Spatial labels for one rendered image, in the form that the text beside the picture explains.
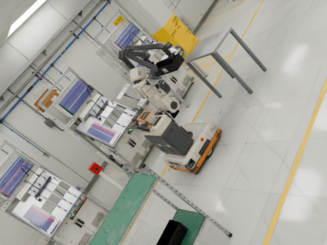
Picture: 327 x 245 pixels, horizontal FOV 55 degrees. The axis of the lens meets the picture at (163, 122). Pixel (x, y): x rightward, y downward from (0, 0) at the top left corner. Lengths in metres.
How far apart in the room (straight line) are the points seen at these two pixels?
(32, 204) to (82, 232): 0.83
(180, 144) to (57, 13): 4.35
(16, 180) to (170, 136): 2.27
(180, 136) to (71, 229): 2.16
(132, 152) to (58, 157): 1.83
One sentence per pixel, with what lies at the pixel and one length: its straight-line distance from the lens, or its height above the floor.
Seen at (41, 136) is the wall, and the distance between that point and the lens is 6.43.
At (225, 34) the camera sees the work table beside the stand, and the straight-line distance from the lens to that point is 4.25.
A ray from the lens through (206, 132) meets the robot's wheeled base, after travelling 3.93.
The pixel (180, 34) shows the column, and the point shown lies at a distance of 7.66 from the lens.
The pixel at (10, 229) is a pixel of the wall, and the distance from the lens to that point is 6.44.
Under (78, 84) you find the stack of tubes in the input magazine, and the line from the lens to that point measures 5.14.
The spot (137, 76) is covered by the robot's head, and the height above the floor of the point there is 1.30.
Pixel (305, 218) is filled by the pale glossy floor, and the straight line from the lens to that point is 2.74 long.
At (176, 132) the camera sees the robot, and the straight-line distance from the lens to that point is 3.74.
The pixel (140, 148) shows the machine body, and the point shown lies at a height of 0.21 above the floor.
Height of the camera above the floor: 2.06
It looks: 21 degrees down
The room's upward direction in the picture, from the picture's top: 48 degrees counter-clockwise
